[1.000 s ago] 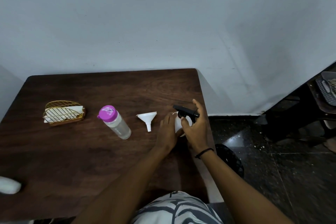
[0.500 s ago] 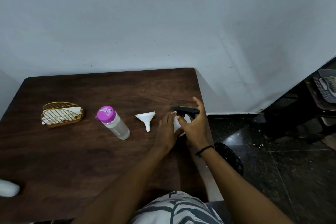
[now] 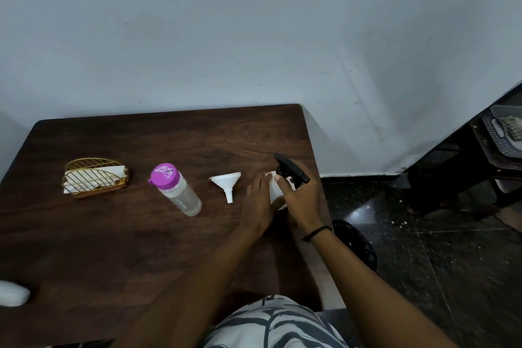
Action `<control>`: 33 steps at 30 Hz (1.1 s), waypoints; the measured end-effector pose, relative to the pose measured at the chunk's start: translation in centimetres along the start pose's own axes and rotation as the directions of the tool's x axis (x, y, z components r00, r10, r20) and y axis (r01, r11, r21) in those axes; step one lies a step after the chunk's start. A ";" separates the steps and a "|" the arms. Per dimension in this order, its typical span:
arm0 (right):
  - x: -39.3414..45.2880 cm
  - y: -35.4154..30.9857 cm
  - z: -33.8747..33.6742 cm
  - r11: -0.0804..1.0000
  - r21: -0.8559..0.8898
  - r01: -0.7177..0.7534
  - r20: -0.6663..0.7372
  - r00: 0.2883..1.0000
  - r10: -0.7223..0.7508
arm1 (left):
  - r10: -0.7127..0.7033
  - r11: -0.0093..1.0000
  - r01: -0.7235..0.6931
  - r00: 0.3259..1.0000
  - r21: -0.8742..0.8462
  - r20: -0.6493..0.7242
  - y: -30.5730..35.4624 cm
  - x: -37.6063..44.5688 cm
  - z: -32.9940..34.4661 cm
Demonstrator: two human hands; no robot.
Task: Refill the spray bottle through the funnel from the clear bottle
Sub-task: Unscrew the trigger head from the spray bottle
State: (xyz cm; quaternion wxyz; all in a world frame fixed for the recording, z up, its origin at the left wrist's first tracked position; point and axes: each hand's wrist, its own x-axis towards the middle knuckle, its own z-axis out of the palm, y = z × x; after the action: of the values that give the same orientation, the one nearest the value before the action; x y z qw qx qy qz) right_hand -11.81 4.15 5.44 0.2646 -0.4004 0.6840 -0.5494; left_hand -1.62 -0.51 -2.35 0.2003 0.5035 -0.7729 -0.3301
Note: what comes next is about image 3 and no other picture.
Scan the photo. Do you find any person's right hand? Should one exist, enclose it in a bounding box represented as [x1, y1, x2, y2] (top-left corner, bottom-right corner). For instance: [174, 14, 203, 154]
[274, 160, 326, 235]

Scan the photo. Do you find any person's left hand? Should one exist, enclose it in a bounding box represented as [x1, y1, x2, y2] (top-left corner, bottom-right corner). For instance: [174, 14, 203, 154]
[239, 172, 283, 235]

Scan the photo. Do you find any white spray bottle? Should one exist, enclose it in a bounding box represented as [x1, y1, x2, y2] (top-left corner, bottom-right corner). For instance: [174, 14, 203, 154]
[267, 171, 295, 210]

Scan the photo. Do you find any black spray nozzle with tube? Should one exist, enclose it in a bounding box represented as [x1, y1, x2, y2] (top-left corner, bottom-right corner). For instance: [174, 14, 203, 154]
[273, 152, 311, 189]

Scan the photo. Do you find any white plastic funnel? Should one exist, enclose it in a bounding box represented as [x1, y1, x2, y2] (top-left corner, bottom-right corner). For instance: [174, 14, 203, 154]
[209, 172, 242, 204]

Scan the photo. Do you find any clear bottle with purple lid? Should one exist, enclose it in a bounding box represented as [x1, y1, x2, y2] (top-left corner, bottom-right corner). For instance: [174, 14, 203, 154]
[159, 176, 203, 217]

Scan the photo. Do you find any purple bottle cap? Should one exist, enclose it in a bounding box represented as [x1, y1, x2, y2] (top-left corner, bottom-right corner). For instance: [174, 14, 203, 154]
[148, 163, 181, 191]

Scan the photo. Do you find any person's left forearm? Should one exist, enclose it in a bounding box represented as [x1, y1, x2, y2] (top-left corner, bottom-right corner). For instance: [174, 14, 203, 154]
[110, 225, 270, 348]

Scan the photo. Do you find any person's right forearm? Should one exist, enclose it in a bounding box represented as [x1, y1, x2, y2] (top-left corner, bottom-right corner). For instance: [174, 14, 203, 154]
[309, 229, 459, 348]

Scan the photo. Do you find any black wristband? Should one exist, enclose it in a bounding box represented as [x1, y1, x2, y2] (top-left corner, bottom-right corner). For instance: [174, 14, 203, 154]
[301, 226, 333, 243]

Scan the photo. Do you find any white grey patterned clothing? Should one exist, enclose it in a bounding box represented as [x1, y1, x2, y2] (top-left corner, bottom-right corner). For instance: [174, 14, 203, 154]
[202, 294, 351, 348]

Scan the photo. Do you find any dark wooden table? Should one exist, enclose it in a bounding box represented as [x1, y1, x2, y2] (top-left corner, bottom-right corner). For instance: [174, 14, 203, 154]
[0, 103, 347, 348]

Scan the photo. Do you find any dark side table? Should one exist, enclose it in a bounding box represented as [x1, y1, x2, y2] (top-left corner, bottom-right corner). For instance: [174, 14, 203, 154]
[403, 115, 522, 214]

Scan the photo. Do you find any grey plastic tray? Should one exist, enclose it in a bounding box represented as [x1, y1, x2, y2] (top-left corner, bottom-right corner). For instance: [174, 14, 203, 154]
[481, 104, 522, 159]

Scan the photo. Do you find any patterned cloth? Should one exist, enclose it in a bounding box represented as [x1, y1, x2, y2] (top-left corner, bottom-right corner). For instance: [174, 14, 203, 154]
[500, 115, 522, 141]

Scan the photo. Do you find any white handheld controller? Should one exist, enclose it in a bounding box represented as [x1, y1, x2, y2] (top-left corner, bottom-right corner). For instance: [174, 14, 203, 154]
[0, 280, 32, 308]

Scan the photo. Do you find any gold wire napkin holder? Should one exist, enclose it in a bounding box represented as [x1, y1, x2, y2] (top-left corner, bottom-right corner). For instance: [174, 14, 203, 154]
[61, 157, 130, 199]

